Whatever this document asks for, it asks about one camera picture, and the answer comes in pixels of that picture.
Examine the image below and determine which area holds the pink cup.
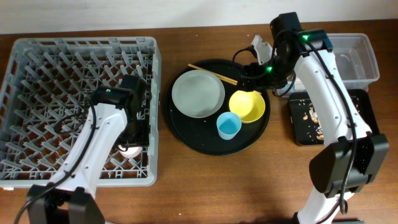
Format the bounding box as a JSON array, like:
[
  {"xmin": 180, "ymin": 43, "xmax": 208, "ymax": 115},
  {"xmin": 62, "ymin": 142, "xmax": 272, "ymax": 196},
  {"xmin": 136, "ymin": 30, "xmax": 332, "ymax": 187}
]
[{"xmin": 119, "ymin": 146, "xmax": 142, "ymax": 158}]

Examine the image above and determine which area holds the yellow bowl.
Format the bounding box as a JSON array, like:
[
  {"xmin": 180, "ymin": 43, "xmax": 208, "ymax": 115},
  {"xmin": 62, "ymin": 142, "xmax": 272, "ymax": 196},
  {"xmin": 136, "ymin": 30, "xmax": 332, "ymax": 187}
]
[{"xmin": 228, "ymin": 90, "xmax": 266, "ymax": 123}]

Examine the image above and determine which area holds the round black tray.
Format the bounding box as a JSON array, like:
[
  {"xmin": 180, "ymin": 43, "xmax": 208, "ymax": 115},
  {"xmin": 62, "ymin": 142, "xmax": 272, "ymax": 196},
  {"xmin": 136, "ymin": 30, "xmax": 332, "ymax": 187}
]
[{"xmin": 164, "ymin": 78, "xmax": 271, "ymax": 156}]

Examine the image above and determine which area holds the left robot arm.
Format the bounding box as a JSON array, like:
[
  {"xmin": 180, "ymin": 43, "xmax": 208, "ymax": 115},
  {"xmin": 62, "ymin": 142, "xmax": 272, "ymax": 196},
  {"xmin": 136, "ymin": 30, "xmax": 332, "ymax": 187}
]
[{"xmin": 14, "ymin": 75, "xmax": 151, "ymax": 223}]

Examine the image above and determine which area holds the grey round plate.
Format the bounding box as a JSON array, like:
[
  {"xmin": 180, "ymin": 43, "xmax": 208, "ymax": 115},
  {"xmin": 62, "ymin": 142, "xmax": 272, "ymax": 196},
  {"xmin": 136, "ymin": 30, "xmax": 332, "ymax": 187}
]
[{"xmin": 172, "ymin": 70, "xmax": 226, "ymax": 118}]

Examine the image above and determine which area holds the wooden chopstick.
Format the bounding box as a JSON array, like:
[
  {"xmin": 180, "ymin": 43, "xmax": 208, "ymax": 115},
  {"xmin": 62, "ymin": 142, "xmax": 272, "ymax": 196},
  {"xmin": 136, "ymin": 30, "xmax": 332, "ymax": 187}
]
[{"xmin": 188, "ymin": 63, "xmax": 238, "ymax": 85}]

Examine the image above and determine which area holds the clear plastic bin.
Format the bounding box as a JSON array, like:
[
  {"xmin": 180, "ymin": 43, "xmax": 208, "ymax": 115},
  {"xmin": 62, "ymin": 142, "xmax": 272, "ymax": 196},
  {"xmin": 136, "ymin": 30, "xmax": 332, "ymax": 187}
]
[{"xmin": 273, "ymin": 32, "xmax": 381, "ymax": 98}]

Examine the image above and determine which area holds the grey plastic dishwasher rack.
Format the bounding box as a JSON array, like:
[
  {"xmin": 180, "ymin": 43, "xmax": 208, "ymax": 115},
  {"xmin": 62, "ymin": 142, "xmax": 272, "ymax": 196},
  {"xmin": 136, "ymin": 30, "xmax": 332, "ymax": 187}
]
[{"xmin": 1, "ymin": 37, "xmax": 162, "ymax": 190}]

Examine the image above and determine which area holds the blue cup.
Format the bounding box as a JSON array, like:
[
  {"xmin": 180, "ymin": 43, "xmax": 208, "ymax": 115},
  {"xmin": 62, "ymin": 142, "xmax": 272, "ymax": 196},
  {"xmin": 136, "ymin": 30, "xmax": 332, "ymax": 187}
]
[{"xmin": 216, "ymin": 112, "xmax": 242, "ymax": 140}]

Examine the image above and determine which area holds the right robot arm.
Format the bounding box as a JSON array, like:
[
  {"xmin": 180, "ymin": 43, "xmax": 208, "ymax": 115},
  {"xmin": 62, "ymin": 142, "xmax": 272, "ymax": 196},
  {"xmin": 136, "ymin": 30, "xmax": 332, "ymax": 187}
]
[{"xmin": 238, "ymin": 12, "xmax": 389, "ymax": 223}]

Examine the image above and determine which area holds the food scraps pile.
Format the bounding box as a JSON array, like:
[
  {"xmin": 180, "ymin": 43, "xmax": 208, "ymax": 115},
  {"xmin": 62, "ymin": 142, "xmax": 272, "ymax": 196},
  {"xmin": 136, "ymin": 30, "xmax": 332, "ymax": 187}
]
[{"xmin": 302, "ymin": 107, "xmax": 324, "ymax": 141}]

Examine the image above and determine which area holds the black rectangular tray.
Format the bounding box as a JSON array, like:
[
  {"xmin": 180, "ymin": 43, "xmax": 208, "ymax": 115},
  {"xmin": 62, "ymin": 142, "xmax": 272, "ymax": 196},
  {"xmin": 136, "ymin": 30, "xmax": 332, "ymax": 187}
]
[{"xmin": 288, "ymin": 89, "xmax": 380, "ymax": 146}]

